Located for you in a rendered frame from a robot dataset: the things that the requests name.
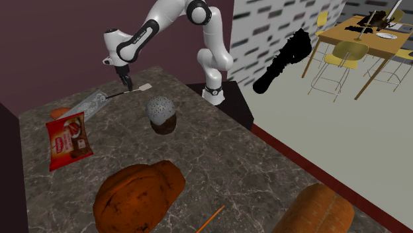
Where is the black-handled white spatula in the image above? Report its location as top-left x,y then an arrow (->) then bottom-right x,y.
105,83 -> 153,99

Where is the yellow metal-legged chair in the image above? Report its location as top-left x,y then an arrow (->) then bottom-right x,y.
307,40 -> 369,104
384,8 -> 406,24
363,48 -> 413,93
314,11 -> 330,37

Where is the red snack bag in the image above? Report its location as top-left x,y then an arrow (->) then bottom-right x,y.
45,111 -> 95,173

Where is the grey patterned flat tray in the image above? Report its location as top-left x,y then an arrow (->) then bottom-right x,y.
59,89 -> 114,122

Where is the grey-frosted chocolate muffin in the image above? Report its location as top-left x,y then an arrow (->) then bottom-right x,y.
144,95 -> 178,136

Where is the wooden dining table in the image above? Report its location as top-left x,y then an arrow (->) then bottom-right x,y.
301,0 -> 413,101

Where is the black leafy plant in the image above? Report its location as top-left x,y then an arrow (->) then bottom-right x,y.
252,28 -> 313,95

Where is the dark robot stand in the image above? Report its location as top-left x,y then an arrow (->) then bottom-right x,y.
185,80 -> 255,132

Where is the orange carrot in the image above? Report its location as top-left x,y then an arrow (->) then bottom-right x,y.
49,107 -> 72,120

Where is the light brown bread loaf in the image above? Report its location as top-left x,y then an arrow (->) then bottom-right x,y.
270,183 -> 355,233

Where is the dark brown round bread loaf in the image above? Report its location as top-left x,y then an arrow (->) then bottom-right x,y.
92,160 -> 187,233

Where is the orange pencil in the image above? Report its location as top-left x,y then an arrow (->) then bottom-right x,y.
195,204 -> 226,233

